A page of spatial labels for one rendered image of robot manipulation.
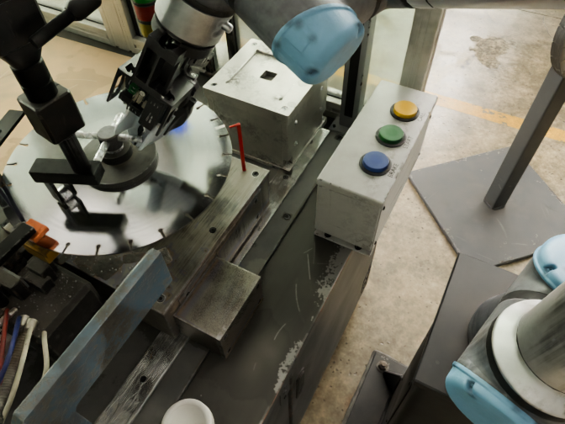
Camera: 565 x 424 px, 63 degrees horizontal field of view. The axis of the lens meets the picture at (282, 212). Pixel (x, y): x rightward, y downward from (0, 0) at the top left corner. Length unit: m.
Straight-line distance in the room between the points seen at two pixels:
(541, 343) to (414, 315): 1.18
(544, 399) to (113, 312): 0.42
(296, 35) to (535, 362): 0.36
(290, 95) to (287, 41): 0.43
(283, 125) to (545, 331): 0.55
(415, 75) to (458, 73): 1.67
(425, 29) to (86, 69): 0.82
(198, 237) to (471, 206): 1.37
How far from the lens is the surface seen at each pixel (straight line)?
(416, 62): 0.90
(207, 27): 0.51
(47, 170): 0.65
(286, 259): 0.81
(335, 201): 0.74
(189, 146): 0.71
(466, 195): 1.95
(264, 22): 0.44
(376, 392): 1.50
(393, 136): 0.78
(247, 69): 0.93
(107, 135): 0.68
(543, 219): 2.00
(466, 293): 0.82
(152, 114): 0.56
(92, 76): 1.26
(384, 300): 1.63
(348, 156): 0.75
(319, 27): 0.42
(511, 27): 3.05
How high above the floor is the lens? 1.43
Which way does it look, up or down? 52 degrees down
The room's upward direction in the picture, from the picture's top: 2 degrees counter-clockwise
